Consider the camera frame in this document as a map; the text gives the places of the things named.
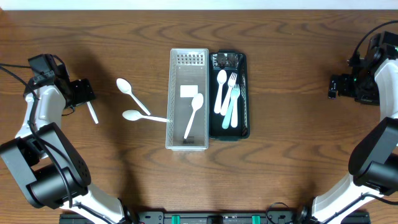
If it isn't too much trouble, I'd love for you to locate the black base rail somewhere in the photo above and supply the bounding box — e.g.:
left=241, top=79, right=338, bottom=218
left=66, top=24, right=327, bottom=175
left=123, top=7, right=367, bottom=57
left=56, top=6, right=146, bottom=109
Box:
left=59, top=210, right=371, bottom=224

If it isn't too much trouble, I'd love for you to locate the black plastic basket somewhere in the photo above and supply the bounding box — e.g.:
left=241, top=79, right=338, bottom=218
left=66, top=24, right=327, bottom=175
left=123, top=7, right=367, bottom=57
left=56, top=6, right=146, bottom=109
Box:
left=209, top=50, right=250, bottom=141

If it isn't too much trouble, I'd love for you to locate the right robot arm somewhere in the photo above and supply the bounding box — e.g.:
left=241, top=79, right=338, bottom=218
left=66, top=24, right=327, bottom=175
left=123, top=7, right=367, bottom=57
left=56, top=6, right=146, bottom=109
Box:
left=295, top=31, right=397, bottom=223

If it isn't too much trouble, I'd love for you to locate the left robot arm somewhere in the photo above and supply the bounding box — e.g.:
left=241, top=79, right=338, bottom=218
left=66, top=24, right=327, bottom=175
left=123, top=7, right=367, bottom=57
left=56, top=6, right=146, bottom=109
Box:
left=1, top=54, right=137, bottom=223

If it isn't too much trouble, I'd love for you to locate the clear plastic basket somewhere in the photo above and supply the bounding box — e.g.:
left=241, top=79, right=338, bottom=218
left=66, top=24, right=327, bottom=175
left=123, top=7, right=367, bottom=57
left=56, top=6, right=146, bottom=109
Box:
left=165, top=49, right=210, bottom=151

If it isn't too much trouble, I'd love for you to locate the white spoon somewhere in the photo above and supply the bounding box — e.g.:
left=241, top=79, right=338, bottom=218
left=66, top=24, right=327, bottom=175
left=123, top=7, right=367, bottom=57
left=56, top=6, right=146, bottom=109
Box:
left=122, top=110, right=168, bottom=123
left=86, top=101, right=99, bottom=124
left=183, top=93, right=204, bottom=139
left=116, top=78, right=150, bottom=115
left=214, top=70, right=227, bottom=114

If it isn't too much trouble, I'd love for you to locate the white fork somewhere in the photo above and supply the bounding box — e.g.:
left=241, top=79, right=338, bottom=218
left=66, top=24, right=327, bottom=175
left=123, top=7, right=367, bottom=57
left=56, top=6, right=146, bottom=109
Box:
left=231, top=96, right=239, bottom=128
left=221, top=72, right=238, bottom=116

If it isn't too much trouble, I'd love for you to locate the pale blue plastic fork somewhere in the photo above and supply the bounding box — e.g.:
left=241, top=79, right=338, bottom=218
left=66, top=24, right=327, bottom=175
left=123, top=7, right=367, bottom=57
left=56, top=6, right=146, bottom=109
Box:
left=222, top=84, right=240, bottom=129

